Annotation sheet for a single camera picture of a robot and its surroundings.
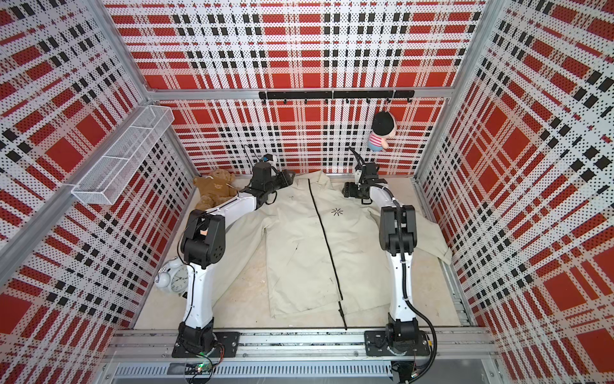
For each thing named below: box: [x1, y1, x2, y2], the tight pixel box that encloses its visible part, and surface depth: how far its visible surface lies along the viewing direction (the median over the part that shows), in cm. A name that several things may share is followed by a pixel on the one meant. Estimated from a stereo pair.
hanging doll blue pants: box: [367, 111, 398, 152], surface depth 97 cm
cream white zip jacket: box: [212, 171, 453, 318], surface depth 95 cm
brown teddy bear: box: [193, 168, 239, 211], surface depth 110 cm
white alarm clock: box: [155, 256, 189, 295], surface depth 80 cm
